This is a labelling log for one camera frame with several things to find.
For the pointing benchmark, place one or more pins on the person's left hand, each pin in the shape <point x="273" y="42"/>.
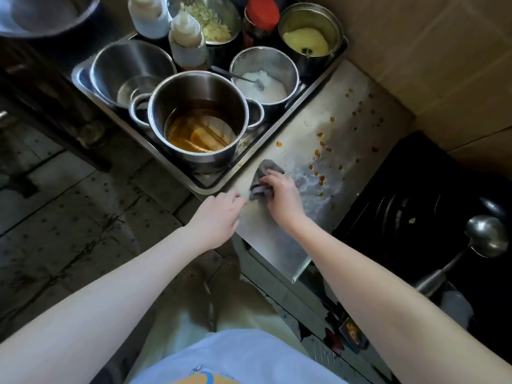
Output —
<point x="216" y="221"/>

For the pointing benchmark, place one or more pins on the person's right hand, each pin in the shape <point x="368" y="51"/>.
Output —
<point x="286" y="199"/>

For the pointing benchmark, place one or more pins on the dark grey rag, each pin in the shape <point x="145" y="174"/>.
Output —
<point x="266" y="171"/>

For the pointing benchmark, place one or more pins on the person's left forearm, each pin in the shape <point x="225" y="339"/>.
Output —
<point x="100" y="307"/>

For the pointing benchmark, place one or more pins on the person's right forearm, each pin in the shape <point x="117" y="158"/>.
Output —
<point x="400" y="307"/>

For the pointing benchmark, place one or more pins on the dark steel countertop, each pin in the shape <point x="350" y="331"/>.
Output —
<point x="272" y="243"/>

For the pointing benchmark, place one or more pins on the person's white shirt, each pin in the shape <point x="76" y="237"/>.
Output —
<point x="240" y="355"/>

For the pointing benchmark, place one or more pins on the black metal stove stand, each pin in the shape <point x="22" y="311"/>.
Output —
<point x="350" y="225"/>

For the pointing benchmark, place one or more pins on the steel tray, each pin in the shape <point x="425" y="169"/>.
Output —
<point x="276" y="123"/>

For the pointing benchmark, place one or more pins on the black wok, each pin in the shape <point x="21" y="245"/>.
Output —
<point x="400" y="187"/>

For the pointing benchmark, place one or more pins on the small steel spoon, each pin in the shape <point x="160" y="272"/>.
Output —
<point x="307" y="52"/>
<point x="240" y="77"/>

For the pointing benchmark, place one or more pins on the steel pot with oil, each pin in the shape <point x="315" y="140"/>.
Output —
<point x="192" y="91"/>

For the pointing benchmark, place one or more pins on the steel cup with white powder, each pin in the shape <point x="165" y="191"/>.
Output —
<point x="264" y="59"/>

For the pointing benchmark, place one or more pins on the blue printed packet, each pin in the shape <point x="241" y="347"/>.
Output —
<point x="352" y="333"/>

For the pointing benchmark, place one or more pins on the small steel dish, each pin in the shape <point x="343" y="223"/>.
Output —
<point x="140" y="91"/>

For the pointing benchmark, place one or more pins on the clear squeeze bottle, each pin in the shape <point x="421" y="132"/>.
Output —
<point x="188" y="43"/>
<point x="148" y="15"/>

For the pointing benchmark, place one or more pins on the steel bowl with yellow powder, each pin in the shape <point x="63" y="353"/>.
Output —
<point x="308" y="19"/>

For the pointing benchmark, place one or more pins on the wide steel seasoning bowl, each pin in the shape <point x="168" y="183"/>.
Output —
<point x="128" y="59"/>

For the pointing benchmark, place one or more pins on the small dark bottle red cap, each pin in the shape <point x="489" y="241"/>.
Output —
<point x="262" y="15"/>

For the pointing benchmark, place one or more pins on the small steel cup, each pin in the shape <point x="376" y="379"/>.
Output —
<point x="208" y="19"/>

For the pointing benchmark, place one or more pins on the steel ladle with round scoop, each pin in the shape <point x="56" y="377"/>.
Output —
<point x="486" y="235"/>

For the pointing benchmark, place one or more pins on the grey steel basin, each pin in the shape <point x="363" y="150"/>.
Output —
<point x="40" y="15"/>

